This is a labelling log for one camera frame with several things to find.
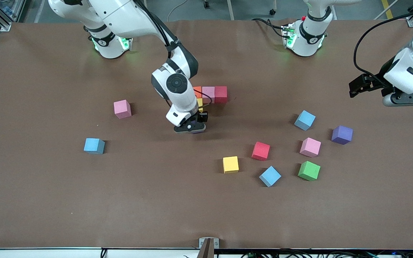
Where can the green foam cube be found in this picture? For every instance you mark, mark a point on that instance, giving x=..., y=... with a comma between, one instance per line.
x=309, y=170

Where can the brown table cover mat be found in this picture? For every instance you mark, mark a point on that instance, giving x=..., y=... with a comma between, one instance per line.
x=84, y=197

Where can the blue foam cube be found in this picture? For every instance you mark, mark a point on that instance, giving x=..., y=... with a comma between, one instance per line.
x=94, y=146
x=304, y=120
x=270, y=176

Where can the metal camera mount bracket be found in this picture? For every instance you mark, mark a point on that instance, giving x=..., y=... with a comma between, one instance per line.
x=203, y=243

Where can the yellow foam cube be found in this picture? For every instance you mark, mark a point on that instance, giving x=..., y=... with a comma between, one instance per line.
x=200, y=104
x=231, y=165

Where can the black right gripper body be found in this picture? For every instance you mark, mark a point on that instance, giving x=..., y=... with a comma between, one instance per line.
x=202, y=117

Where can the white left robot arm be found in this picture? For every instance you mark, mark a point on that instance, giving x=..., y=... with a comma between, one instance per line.
x=412, y=68

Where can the pink foam cube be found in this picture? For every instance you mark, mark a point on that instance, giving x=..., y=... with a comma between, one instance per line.
x=122, y=109
x=208, y=94
x=310, y=147

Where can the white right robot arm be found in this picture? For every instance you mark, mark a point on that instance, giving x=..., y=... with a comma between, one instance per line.
x=120, y=18

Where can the red foam cube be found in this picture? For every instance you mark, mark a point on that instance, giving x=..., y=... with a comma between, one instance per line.
x=221, y=94
x=261, y=151

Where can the orange foam cube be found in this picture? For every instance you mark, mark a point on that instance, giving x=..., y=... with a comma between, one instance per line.
x=197, y=91

